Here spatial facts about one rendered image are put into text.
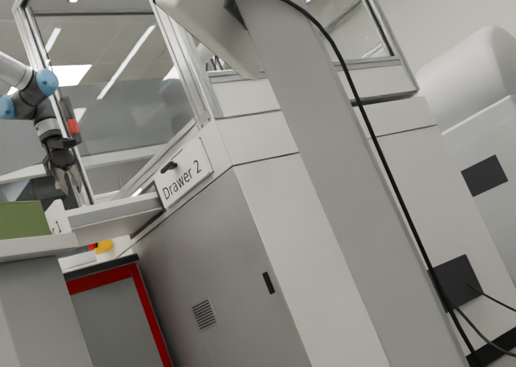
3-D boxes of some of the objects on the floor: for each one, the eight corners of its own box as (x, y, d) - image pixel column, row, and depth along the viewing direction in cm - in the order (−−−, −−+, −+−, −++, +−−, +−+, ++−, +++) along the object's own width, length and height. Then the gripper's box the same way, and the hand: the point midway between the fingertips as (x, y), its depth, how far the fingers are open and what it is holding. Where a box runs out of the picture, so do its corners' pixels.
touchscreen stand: (298, 578, 102) (89, 14, 123) (342, 481, 145) (182, 74, 166) (623, 476, 91) (333, -121, 113) (566, 404, 134) (365, -19, 156)
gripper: (61, 140, 220) (83, 197, 216) (29, 144, 213) (51, 205, 209) (70, 128, 213) (92, 187, 209) (37, 133, 206) (59, 195, 202)
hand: (73, 189), depth 207 cm, fingers open, 3 cm apart
